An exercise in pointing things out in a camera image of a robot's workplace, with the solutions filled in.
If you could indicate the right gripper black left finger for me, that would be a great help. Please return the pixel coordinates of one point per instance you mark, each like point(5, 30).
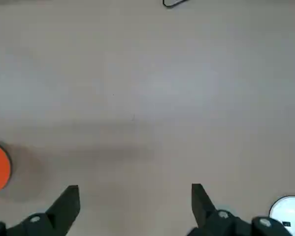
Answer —
point(61, 211)

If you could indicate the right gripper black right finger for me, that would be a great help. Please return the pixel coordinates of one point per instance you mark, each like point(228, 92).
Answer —
point(206, 216)

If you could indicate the white round puck device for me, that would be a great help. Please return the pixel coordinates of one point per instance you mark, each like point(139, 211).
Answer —
point(290, 209)

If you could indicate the black rimmed white object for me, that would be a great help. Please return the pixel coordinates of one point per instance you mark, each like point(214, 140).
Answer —
point(171, 2)

